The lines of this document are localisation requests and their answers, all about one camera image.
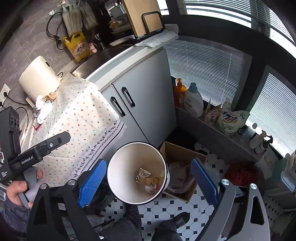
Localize person's left hand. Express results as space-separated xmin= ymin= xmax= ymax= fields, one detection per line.
xmin=6 ymin=168 xmax=44 ymax=209

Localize white wall socket pair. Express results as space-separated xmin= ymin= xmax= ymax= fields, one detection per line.
xmin=0 ymin=84 xmax=11 ymax=108

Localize black power cable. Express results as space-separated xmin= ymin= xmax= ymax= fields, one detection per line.
xmin=0 ymin=92 xmax=30 ymax=130

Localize grey cabinet left door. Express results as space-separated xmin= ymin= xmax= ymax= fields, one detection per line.
xmin=101 ymin=85 xmax=151 ymax=145

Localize grey cabinet right door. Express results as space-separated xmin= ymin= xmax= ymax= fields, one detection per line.
xmin=113 ymin=48 xmax=176 ymax=147

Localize white laundry detergent bottle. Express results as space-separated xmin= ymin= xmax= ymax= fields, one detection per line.
xmin=184 ymin=82 xmax=204 ymax=118

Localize hanging plastic bags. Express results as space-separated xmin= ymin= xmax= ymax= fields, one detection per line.
xmin=61 ymin=1 xmax=98 ymax=37

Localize black coiled cable on wall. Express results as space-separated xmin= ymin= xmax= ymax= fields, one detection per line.
xmin=46 ymin=11 xmax=68 ymax=51

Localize pink small figurine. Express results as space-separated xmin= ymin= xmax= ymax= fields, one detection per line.
xmin=89 ymin=43 xmax=97 ymax=55

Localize white round trash bin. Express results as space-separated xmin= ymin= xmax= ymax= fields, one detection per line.
xmin=107 ymin=142 xmax=170 ymax=205

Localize green white detergent pouch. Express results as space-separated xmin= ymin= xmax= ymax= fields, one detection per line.
xmin=217 ymin=98 xmax=250 ymax=137

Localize cardboard box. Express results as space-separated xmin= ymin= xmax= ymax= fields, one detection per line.
xmin=160 ymin=142 xmax=207 ymax=203

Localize dark printed wrapper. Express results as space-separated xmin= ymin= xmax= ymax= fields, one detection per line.
xmin=144 ymin=184 xmax=159 ymax=194

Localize yellow detergent jug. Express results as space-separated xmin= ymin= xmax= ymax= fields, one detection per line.
xmin=63 ymin=32 xmax=90 ymax=62

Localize stainless steel sink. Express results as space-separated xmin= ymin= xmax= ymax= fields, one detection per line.
xmin=71 ymin=44 xmax=132 ymax=79

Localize cream air fryer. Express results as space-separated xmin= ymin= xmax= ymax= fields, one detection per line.
xmin=18 ymin=56 xmax=60 ymax=102

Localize wooden cutting board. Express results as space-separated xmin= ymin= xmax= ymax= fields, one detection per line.
xmin=123 ymin=0 xmax=165 ymax=38

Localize white cloth on counter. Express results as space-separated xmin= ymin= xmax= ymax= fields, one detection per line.
xmin=135 ymin=24 xmax=179 ymax=48

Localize floral white tablecloth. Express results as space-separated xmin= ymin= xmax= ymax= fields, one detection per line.
xmin=21 ymin=73 xmax=125 ymax=187

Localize grey cabinet door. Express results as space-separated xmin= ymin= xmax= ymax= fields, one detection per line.
xmin=101 ymin=85 xmax=151 ymax=145
xmin=113 ymin=48 xmax=176 ymax=147

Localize orange bottle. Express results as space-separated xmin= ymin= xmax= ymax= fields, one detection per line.
xmin=174 ymin=78 xmax=187 ymax=108

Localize white paper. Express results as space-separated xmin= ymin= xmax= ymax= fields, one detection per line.
xmin=35 ymin=95 xmax=53 ymax=125

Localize foil snack wrapper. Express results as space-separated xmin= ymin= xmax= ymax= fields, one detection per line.
xmin=135 ymin=168 xmax=151 ymax=185

